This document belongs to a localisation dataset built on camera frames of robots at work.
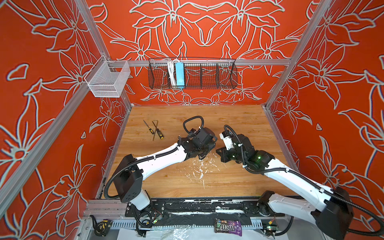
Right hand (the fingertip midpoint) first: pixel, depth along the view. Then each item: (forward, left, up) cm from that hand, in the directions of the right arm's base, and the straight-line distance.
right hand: (214, 150), depth 77 cm
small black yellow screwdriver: (+26, +42, -15) cm, 51 cm away
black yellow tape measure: (-32, +53, -12) cm, 63 cm away
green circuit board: (-32, -25, -17) cm, 44 cm away
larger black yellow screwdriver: (+20, +33, -14) cm, 41 cm away
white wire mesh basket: (+43, +65, +16) cm, 80 cm away
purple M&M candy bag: (-32, -6, -14) cm, 35 cm away
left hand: (+3, -2, +1) cm, 4 cm away
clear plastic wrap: (-33, +20, -16) cm, 42 cm away
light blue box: (+42, +18, +18) cm, 50 cm away
